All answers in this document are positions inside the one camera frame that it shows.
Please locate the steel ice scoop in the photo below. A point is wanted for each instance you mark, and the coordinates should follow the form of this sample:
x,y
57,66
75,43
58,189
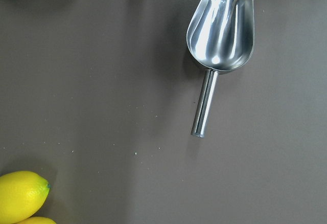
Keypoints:
x,y
220,37

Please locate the whole lemon outer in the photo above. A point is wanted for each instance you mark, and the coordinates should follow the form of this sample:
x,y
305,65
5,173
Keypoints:
x,y
22,194

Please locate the whole lemon near board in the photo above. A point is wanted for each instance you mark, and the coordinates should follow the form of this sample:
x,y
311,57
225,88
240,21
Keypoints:
x,y
37,220

